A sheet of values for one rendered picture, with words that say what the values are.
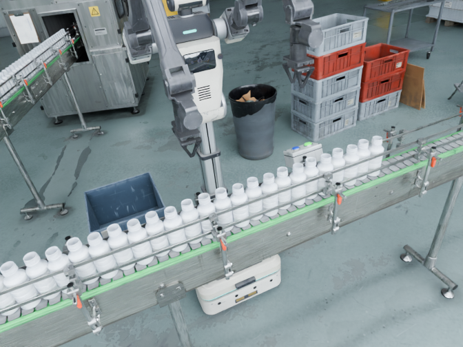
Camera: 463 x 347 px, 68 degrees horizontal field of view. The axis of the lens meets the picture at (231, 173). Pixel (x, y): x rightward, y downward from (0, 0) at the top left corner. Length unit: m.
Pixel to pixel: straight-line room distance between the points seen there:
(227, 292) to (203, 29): 1.39
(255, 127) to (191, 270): 2.16
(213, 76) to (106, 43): 3.12
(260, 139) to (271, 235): 2.07
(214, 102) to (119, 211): 0.72
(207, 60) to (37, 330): 1.17
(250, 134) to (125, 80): 2.06
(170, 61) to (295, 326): 1.64
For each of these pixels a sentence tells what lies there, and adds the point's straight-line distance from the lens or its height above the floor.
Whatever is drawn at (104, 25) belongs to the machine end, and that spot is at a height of 1.14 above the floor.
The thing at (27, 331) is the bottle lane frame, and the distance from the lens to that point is 1.29.
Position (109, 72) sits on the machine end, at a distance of 4.72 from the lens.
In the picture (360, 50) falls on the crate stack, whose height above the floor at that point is 0.82.
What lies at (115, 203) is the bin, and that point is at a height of 0.84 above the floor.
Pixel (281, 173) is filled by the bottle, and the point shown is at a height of 1.16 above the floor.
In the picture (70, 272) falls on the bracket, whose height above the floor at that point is 1.11.
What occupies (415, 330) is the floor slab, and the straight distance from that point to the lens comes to 2.29.
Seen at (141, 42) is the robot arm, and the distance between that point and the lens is 1.41.
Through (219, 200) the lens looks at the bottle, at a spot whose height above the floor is 1.14.
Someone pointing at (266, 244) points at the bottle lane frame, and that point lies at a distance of 1.32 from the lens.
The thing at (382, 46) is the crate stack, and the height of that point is 0.63.
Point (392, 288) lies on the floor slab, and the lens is 2.42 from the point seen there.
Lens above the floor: 1.86
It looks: 35 degrees down
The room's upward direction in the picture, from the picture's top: 7 degrees counter-clockwise
